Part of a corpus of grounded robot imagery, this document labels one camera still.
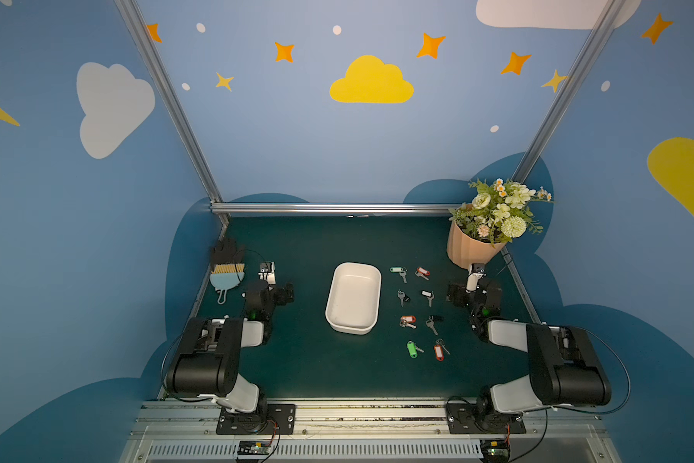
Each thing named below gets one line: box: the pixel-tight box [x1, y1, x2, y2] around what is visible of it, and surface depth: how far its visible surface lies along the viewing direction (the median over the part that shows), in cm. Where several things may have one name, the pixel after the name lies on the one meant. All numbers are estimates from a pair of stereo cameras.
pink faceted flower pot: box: [447, 219, 508, 270], surface depth 98 cm
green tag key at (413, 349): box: [406, 340, 426, 359], surface depth 88 cm
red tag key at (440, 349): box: [433, 338, 452, 362], surface depth 88 cm
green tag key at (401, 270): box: [389, 266, 408, 284], surface depth 108 cm
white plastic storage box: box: [324, 262, 383, 335], surface depth 100 cm
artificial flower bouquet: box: [448, 177, 554, 248], surface depth 87 cm
